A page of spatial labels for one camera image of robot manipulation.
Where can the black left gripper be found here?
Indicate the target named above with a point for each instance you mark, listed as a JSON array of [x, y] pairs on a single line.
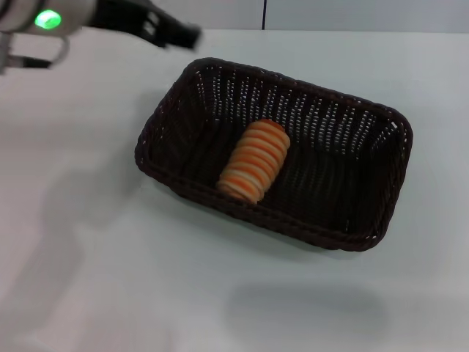
[[128, 18]]

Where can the orange striped bread roll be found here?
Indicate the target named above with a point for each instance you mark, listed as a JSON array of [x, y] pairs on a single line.
[[254, 163]]

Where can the dark brown woven basket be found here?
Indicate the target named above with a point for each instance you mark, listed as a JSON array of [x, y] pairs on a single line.
[[329, 190]]

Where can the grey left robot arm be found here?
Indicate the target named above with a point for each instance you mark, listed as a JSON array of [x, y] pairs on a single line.
[[33, 16]]

